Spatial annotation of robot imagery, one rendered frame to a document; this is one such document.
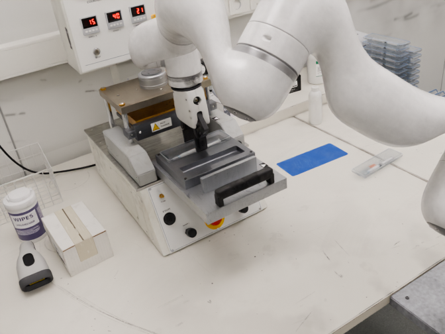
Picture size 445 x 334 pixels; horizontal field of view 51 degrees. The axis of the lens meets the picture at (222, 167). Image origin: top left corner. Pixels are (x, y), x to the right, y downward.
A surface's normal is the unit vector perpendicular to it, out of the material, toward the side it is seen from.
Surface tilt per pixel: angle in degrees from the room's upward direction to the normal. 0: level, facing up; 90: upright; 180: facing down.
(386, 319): 0
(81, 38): 90
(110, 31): 90
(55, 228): 3
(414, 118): 74
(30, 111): 90
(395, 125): 93
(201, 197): 0
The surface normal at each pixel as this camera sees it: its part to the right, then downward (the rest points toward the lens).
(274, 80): 0.42, 0.26
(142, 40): -0.62, 0.15
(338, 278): -0.11, -0.85
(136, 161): 0.26, -0.39
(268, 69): 0.11, 0.07
